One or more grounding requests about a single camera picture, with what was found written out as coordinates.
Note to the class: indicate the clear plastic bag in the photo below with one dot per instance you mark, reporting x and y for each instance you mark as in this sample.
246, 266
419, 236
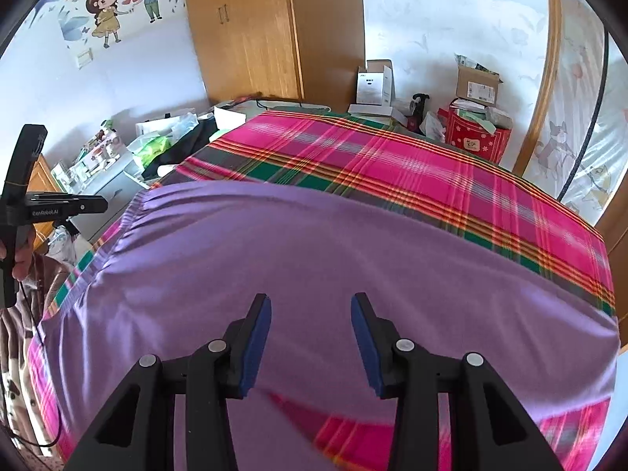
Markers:
184, 125

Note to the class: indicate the white paper sheet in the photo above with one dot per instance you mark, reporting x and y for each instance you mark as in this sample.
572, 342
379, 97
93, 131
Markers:
228, 117

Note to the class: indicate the cartoon wall sticker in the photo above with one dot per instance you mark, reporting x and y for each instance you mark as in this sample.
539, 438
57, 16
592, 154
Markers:
105, 14

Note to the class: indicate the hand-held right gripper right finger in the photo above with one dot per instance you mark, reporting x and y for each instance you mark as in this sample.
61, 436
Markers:
365, 348

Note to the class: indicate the grey drawer cabinet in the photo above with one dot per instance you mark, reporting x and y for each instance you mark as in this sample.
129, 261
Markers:
108, 196

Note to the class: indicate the white carton box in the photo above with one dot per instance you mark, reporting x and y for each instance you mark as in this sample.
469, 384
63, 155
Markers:
373, 86

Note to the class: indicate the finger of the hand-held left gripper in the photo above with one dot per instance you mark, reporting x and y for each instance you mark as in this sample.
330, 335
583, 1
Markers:
86, 206

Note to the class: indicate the white printed cloth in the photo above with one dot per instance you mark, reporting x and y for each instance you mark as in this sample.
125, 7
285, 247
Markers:
64, 248

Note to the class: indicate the person's left forearm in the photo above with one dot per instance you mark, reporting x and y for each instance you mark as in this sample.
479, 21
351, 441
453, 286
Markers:
19, 353

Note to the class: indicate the brown cardboard box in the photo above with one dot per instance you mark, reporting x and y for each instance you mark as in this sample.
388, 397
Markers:
478, 86

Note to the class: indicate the red printed bag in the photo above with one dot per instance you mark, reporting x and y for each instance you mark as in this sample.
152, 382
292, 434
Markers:
471, 140

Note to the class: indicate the wooden wardrobe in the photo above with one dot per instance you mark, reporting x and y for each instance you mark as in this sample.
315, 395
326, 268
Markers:
255, 34

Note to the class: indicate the person's left hand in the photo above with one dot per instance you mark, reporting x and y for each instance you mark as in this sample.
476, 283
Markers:
25, 255

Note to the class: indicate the purple pants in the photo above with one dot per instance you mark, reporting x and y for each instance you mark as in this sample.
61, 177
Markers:
294, 255

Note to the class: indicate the flat white box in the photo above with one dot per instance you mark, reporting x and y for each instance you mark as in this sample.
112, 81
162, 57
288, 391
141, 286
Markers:
370, 110

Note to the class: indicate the wooden door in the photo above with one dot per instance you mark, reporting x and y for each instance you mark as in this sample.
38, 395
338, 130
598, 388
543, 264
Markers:
539, 108

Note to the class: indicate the pink plaid blanket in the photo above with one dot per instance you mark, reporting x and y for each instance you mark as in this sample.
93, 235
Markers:
392, 171

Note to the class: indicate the wooden cabinet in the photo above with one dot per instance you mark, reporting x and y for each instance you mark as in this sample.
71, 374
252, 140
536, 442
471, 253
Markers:
46, 176

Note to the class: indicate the black cloth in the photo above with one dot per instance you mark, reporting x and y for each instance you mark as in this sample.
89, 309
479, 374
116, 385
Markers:
191, 149

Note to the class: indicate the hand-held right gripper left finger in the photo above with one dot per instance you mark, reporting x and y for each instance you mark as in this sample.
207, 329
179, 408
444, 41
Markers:
257, 348

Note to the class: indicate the white wall switch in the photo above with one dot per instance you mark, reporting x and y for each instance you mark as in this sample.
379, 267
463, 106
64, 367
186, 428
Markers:
83, 59

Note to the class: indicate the green tissue pack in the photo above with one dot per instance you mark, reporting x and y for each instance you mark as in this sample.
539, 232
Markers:
152, 149

